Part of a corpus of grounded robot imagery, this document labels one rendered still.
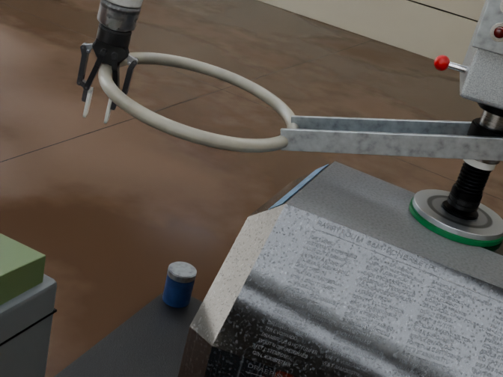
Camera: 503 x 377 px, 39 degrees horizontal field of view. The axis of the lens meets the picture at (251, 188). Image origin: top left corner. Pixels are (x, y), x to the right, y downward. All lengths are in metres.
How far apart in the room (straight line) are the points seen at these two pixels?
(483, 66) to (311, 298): 0.56
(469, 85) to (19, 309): 0.93
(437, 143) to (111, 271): 1.47
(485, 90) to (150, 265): 1.62
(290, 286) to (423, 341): 0.28
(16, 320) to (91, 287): 1.44
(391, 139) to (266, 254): 0.37
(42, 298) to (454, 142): 0.89
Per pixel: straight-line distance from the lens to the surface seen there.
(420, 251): 1.48
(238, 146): 1.49
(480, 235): 1.59
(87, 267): 2.66
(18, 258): 1.11
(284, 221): 1.49
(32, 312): 1.15
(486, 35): 1.44
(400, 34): 7.79
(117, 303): 2.50
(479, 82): 1.47
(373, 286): 1.44
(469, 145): 1.56
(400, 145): 1.56
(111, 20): 1.63
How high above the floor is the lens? 1.46
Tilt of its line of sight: 25 degrees down
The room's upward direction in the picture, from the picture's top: 14 degrees clockwise
